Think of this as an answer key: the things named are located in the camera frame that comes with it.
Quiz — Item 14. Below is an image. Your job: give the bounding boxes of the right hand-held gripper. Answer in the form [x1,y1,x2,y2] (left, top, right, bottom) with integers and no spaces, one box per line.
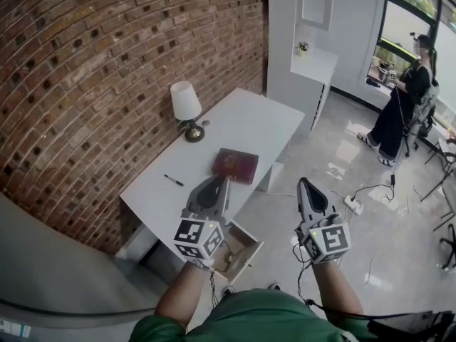
[294,177,352,265]

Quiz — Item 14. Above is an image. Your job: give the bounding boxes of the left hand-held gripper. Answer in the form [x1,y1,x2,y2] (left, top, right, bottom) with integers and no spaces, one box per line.
[173,175,231,264]

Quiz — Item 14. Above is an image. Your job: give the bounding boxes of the dark red book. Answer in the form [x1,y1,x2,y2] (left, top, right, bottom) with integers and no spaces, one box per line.
[210,147,260,186]

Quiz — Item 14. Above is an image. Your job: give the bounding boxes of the wooden desk drawer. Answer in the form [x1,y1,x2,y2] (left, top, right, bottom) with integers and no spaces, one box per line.
[209,220,265,285]

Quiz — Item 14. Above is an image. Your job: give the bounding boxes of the person's left forearm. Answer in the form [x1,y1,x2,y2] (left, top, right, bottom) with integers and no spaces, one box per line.
[154,261,215,333]

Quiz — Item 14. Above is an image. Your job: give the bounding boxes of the person's right forearm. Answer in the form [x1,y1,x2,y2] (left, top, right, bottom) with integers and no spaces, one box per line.
[311,258,365,322]

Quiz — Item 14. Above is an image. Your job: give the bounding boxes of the white desk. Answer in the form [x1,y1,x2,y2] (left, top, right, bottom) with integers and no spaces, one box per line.
[114,86,306,265]

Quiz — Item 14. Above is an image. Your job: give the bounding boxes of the white power strip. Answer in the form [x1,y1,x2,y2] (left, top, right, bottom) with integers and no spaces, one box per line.
[342,195,365,217]

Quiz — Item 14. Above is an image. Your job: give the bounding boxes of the white shade brass table lamp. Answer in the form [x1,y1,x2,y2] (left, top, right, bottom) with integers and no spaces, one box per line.
[169,80,207,144]

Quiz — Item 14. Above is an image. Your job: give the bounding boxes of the person's green shirt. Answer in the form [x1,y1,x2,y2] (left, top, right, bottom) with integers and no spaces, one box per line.
[128,286,378,342]

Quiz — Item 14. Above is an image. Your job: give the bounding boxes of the grey office chair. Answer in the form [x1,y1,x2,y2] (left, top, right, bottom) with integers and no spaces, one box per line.
[402,83,440,157]

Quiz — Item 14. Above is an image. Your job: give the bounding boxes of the black chair wheel base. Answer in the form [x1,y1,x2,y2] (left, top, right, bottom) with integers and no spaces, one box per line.
[439,222,456,271]

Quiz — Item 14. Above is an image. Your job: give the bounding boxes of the black device case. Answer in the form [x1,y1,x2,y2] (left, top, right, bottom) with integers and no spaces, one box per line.
[366,309,456,342]

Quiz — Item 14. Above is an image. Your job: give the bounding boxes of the white shelf cabinet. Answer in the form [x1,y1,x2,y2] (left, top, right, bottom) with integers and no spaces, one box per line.
[266,0,340,132]

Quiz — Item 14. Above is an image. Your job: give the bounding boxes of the grey furniture surface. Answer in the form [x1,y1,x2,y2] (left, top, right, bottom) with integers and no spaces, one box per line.
[0,190,170,342]

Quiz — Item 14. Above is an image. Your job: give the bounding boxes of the black framed window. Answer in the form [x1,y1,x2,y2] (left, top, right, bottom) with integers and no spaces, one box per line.
[366,0,456,124]

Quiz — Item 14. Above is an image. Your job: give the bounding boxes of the black power adapter cable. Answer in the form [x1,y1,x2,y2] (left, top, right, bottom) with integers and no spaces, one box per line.
[350,169,397,203]

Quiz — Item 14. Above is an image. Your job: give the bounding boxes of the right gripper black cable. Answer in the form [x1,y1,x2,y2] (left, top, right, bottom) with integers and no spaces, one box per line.
[291,233,373,321]

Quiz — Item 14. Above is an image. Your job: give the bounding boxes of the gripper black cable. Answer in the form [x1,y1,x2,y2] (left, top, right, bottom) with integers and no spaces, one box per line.
[291,233,373,321]
[207,239,247,308]

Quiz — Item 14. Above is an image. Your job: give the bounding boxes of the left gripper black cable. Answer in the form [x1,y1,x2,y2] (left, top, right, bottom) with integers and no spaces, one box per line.
[207,239,247,308]

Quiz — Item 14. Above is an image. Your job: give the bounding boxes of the black metal frame chair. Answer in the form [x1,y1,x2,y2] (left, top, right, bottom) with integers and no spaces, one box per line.
[419,137,456,232]

